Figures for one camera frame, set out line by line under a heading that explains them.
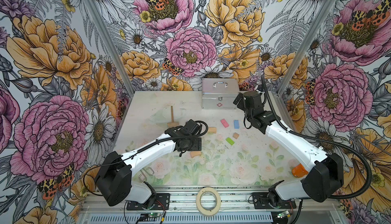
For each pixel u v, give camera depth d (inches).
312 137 18.1
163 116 42.6
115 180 16.3
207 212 27.2
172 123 40.5
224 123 40.5
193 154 35.0
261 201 29.0
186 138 24.2
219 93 41.8
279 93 49.5
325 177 15.9
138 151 18.5
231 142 37.9
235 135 38.6
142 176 32.3
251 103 23.6
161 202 28.9
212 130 39.3
